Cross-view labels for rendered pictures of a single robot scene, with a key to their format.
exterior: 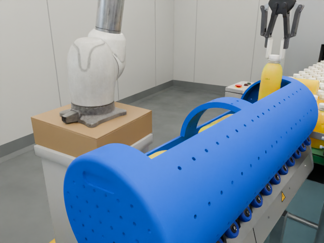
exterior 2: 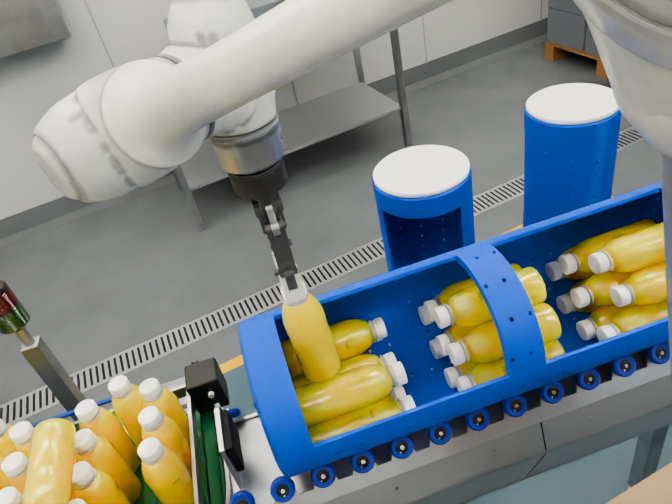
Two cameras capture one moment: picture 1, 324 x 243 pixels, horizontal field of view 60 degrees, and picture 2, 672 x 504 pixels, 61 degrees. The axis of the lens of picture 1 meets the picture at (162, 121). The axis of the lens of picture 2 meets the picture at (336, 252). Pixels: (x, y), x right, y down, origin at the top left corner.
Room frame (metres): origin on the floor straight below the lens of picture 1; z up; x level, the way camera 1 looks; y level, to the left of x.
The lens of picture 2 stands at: (1.43, 0.13, 1.88)
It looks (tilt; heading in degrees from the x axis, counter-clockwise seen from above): 37 degrees down; 223
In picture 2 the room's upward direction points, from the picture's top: 14 degrees counter-clockwise
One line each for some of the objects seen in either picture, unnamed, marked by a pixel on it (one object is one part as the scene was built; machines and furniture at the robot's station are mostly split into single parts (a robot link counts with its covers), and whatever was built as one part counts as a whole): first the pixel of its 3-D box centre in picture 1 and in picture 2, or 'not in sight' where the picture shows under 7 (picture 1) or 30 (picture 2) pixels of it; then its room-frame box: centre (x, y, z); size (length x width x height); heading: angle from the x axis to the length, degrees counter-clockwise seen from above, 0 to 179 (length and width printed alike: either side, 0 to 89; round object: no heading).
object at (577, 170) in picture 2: not in sight; (564, 217); (-0.30, -0.34, 0.59); 0.28 x 0.28 x 0.88
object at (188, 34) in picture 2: not in sight; (214, 63); (0.99, -0.39, 1.68); 0.13 x 0.11 x 0.16; 178
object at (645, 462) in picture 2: not in sight; (651, 436); (0.28, 0.10, 0.31); 0.06 x 0.06 x 0.63; 50
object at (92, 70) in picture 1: (91, 69); not in sight; (1.00, 0.25, 1.27); 0.18 x 0.16 x 0.22; 177
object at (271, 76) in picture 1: (270, 85); (309, 333); (0.98, -0.38, 1.22); 0.07 x 0.07 x 0.19
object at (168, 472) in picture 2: not in sight; (170, 479); (1.23, -0.58, 0.99); 0.07 x 0.07 x 0.19
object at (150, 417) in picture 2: not in sight; (149, 416); (1.19, -0.64, 1.09); 0.04 x 0.04 x 0.02
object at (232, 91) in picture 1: (241, 94); not in sight; (1.47, -0.43, 1.05); 0.20 x 0.10 x 0.10; 140
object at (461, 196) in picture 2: not in sight; (433, 283); (0.19, -0.61, 0.59); 0.28 x 0.28 x 0.88
